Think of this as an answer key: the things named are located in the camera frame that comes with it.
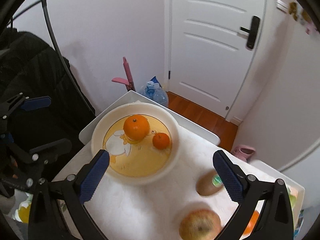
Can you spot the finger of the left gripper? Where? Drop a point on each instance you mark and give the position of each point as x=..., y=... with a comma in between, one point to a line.
x=49, y=152
x=36, y=103

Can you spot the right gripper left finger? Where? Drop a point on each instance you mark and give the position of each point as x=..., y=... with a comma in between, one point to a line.
x=46, y=220

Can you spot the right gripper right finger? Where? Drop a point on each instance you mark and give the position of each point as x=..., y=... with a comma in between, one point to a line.
x=275, y=220

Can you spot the yellow-red apple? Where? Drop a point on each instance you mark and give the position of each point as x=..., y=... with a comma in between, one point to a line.
x=200, y=224

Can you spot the brown kiwi with sticker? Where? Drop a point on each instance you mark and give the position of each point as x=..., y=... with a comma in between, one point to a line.
x=209, y=184

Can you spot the large orange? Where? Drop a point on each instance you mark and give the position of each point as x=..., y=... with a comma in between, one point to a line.
x=136, y=127

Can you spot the small mandarin orange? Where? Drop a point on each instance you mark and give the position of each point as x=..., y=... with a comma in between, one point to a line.
x=161, y=141

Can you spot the medium orange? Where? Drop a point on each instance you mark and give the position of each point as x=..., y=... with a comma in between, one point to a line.
x=250, y=226

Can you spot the black hanging garment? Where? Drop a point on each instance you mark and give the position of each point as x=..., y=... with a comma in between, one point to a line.
x=31, y=66

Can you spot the white tray table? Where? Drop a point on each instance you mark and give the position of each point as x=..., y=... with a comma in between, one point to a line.
x=150, y=185

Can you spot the yellow flower mat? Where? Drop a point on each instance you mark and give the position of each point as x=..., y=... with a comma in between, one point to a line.
x=22, y=213

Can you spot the pink slipper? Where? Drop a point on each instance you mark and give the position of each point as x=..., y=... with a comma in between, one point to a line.
x=243, y=152

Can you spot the cream duck-pattern bowl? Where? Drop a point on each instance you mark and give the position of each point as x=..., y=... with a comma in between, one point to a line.
x=137, y=162

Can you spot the black clothes rack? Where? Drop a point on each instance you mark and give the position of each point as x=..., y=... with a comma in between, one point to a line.
x=55, y=45

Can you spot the blue water jug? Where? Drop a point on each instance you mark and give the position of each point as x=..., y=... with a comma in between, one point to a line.
x=154, y=91

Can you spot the black door handle lock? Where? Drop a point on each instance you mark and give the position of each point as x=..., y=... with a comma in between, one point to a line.
x=252, y=32

